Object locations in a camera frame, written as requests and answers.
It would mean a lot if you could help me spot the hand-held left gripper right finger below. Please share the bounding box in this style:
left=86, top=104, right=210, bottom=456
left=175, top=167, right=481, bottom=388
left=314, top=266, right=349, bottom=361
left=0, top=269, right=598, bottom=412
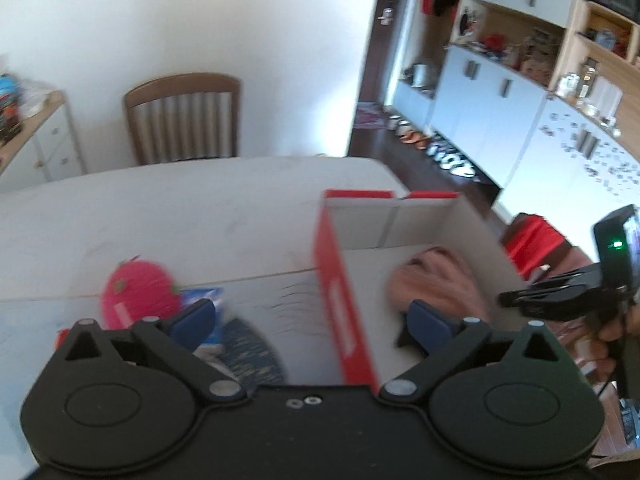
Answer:
left=378, top=299, right=573, bottom=401

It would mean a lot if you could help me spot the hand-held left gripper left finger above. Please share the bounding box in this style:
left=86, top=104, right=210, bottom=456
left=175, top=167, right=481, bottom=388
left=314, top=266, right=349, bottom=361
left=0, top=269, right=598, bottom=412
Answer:
left=54, top=298, right=242, bottom=401

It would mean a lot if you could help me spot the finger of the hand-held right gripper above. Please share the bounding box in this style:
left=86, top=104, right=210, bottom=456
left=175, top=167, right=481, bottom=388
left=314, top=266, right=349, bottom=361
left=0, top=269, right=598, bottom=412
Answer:
left=498, top=266, right=606, bottom=306
left=519, top=296, right=608, bottom=322

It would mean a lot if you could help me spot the blue tissue pack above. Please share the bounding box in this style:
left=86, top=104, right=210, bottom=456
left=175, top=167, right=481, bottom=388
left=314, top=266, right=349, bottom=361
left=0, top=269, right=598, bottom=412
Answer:
left=177, top=286, right=227, bottom=358

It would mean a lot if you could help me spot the pink fleece cloth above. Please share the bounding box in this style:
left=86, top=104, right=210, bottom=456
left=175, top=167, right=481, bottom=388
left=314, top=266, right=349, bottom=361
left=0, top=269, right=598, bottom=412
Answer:
left=387, top=246, right=493, bottom=326

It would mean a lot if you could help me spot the pink plush fruit toy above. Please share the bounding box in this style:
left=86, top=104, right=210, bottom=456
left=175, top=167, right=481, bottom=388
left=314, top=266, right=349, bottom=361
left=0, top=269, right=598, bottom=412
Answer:
left=100, top=255, right=182, bottom=332

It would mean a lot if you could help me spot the red cardboard box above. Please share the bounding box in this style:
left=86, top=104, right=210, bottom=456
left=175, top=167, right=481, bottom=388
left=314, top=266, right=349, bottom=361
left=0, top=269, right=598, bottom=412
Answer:
left=314, top=190, right=538, bottom=396

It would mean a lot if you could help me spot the person's right hand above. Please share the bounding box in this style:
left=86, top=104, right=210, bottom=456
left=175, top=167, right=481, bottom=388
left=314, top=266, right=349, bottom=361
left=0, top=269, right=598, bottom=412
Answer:
left=595, top=310, right=632, bottom=361

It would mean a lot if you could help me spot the red cloth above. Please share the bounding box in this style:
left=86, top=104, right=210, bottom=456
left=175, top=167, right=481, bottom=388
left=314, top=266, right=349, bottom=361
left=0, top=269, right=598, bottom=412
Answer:
left=502, top=213, right=576, bottom=281

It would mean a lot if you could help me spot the row of shoes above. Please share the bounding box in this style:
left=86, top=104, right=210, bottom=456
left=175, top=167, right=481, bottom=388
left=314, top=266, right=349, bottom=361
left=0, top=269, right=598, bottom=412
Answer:
left=390, top=115, right=478, bottom=178

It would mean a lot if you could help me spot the red patterned rug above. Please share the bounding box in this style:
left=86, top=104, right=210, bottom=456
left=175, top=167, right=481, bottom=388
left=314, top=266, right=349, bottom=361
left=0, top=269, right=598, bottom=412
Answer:
left=354, top=102, right=388, bottom=131

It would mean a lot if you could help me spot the white wooden sideboard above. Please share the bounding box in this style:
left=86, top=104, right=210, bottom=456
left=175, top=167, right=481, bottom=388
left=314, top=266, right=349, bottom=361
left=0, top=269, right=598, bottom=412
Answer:
left=0, top=90, right=87, bottom=182

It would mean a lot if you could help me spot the wooden slat-back chair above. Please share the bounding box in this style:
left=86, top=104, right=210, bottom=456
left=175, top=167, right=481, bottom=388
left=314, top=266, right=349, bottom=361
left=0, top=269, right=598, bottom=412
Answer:
left=124, top=73, right=242, bottom=166

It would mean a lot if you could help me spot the grey tote bag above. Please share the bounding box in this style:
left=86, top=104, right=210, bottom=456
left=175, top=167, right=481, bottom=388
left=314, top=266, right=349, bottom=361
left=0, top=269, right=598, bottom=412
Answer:
left=402, top=62, right=437, bottom=89

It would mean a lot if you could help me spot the brown wooden door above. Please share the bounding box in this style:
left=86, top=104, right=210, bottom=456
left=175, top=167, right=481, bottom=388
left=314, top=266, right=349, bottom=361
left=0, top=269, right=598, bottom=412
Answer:
left=347, top=0, right=432, bottom=158

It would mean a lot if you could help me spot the clear plastic bag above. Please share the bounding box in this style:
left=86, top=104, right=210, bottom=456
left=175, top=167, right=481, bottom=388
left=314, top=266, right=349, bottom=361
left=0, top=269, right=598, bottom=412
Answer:
left=20, top=80, right=57, bottom=117

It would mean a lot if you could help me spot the blue round container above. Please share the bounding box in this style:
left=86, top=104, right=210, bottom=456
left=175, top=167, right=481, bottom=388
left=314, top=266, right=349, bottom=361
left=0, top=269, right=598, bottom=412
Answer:
left=0, top=74, right=23, bottom=141

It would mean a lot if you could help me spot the white wall cabinet unit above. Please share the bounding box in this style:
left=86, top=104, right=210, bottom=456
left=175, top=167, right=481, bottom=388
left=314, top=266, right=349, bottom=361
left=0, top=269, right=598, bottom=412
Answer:
left=430, top=0, right=640, bottom=241

